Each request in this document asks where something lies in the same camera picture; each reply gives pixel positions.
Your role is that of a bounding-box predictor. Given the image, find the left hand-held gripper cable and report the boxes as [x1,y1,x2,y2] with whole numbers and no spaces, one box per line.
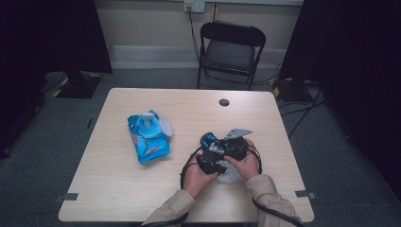
[138,146,203,227]

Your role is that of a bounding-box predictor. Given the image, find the right hand-held gripper cable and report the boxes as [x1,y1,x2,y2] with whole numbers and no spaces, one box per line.
[248,144,305,227]

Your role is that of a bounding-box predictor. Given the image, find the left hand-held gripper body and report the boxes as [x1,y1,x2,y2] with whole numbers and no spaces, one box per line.
[197,141,229,176]

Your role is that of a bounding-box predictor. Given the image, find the black floor cable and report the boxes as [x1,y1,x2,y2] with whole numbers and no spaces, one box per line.
[279,83,327,140]

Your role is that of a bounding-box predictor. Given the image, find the dark curtain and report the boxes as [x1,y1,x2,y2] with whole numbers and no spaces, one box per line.
[278,0,401,202]
[0,0,113,159]

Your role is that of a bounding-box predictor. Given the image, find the blue toy car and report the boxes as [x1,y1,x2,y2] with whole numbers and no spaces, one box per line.
[200,131,220,151]

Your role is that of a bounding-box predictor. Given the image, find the white wet wipe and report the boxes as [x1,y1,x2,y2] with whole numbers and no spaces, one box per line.
[217,160,244,184]

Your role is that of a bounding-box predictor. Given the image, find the hand-held gripper cable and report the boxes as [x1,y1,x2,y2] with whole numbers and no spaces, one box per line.
[138,146,203,227]
[248,144,305,227]

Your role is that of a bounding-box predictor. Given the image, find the black socket cable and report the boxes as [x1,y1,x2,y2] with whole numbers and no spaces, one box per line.
[187,6,201,61]

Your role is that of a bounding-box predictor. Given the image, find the white wall socket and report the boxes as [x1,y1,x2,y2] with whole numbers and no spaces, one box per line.
[183,0,206,14]

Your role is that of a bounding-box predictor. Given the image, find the grey tape mark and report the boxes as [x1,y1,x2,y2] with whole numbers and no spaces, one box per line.
[53,192,79,203]
[294,189,318,200]

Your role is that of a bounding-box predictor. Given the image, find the black folding chair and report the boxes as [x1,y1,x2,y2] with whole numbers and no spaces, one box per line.
[197,20,267,92]

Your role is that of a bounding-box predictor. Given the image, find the blue wet wipes packet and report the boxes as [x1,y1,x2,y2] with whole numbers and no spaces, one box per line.
[127,109,174,165]

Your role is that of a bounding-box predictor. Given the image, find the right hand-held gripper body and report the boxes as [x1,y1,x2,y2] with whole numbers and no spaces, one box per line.
[220,127,253,162]

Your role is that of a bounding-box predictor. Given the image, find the person's left hand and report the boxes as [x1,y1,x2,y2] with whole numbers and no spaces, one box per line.
[183,152,219,200]

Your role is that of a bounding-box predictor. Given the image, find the black stand base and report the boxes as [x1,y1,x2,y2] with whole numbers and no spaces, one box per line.
[271,77,314,104]
[56,70,103,99]

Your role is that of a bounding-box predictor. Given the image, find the person's right hand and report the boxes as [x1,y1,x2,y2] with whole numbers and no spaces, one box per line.
[223,137,261,182]

